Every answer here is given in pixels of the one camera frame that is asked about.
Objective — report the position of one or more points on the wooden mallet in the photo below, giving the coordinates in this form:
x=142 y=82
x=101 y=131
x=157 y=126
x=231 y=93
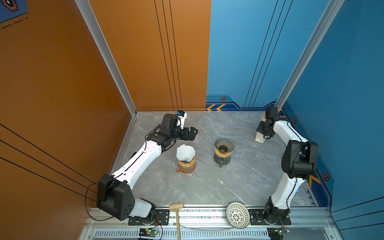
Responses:
x=176 y=208

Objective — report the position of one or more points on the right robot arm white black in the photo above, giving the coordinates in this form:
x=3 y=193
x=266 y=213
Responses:
x=298 y=163

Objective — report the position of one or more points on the white woven trivet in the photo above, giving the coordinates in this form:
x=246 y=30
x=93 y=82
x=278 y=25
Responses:
x=237 y=215

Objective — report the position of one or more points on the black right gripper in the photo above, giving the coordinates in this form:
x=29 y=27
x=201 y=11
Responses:
x=259 y=129

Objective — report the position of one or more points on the grey glass dripper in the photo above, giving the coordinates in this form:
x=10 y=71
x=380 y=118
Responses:
x=224 y=145

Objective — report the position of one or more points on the left aluminium corner post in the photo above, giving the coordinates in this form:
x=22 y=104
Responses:
x=101 y=42

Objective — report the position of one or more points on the aluminium front rail frame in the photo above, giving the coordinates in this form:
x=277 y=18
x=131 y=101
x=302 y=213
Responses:
x=209 y=222

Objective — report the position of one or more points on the green circuit board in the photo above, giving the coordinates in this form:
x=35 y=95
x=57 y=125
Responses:
x=278 y=233
x=148 y=234

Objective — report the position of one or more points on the white paper coffee filter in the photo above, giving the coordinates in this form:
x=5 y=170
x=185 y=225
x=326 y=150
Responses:
x=185 y=154

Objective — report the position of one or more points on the coffee filter pack orange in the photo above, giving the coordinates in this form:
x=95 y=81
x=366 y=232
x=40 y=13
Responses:
x=259 y=136

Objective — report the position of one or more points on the wooden ring holder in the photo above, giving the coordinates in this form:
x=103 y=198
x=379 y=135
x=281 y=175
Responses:
x=222 y=155
x=187 y=165

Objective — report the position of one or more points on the right green circuit board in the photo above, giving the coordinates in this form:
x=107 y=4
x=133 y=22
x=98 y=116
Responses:
x=278 y=233

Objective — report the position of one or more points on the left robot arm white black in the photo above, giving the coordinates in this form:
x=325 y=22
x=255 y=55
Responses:
x=115 y=195

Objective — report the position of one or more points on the grey glass pitcher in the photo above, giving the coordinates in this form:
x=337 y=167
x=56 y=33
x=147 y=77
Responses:
x=222 y=161

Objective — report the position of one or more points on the aluminium corner post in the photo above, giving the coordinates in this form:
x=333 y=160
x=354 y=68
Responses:
x=318 y=34
x=101 y=42

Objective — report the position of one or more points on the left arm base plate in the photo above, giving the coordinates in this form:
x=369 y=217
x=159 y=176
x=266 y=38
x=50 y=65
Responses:
x=162 y=216

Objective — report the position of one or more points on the right aluminium corner post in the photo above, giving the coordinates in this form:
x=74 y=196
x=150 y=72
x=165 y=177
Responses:
x=318 y=34

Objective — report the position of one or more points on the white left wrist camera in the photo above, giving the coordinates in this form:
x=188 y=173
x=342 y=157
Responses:
x=182 y=115

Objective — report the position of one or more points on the left green circuit board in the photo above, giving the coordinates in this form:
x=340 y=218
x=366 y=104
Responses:
x=148 y=234

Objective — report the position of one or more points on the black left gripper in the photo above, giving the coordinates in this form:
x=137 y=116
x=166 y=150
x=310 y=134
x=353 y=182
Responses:
x=191 y=134

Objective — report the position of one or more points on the orange glass carafe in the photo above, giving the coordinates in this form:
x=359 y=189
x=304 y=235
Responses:
x=186 y=170

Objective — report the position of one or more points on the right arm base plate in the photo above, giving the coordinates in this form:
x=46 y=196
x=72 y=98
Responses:
x=257 y=218

